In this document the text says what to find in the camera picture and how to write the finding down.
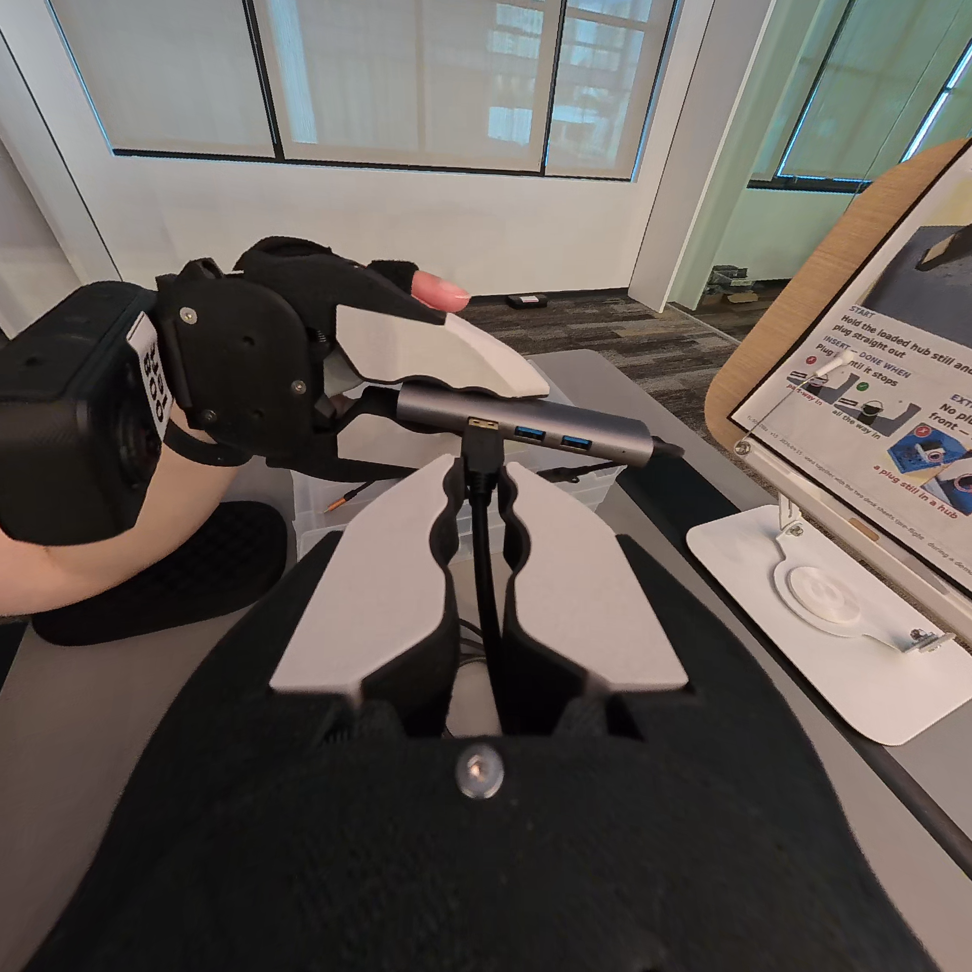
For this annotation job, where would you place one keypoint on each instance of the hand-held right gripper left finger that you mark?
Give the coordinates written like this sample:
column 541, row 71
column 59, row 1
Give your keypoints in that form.
column 364, row 600

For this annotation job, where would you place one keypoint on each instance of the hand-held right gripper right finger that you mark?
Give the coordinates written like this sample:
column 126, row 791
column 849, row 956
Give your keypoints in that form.
column 600, row 607

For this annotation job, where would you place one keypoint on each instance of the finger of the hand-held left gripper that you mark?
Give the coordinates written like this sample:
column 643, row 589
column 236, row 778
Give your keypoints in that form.
column 380, row 454
column 425, row 357

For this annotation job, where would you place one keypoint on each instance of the grey metal usb hub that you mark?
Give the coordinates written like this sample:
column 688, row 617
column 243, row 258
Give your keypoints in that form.
column 425, row 402

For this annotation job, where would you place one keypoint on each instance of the clear plastic bin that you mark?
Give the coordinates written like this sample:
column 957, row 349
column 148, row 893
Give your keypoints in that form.
column 577, row 486

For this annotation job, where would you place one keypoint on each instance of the person's left forearm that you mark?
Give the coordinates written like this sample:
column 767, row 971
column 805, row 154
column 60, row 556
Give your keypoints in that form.
column 76, row 562

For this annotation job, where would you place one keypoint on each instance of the person's left hand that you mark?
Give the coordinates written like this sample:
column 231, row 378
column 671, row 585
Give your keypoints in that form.
column 444, row 292

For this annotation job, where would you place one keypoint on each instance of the small black floor box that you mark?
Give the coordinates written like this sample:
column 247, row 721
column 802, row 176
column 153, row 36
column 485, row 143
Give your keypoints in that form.
column 528, row 302

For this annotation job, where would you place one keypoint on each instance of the dark desk mat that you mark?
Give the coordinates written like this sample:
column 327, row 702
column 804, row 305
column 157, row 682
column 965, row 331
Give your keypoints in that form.
column 668, row 486

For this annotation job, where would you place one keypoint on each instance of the white stand base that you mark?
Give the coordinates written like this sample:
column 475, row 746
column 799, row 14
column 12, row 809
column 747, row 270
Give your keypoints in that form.
column 759, row 592

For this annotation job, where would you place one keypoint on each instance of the black mesh wrist pad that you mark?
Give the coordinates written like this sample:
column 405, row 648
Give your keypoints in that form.
column 190, row 577

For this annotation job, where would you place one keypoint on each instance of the large glass window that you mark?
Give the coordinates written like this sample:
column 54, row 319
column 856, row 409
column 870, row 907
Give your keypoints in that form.
column 380, row 76

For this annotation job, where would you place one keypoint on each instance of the wooden sheet board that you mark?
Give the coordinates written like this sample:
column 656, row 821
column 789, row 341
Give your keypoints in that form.
column 797, row 288

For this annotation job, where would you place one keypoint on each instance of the printed instruction sheet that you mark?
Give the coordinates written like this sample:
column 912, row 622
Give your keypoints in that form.
column 911, row 380

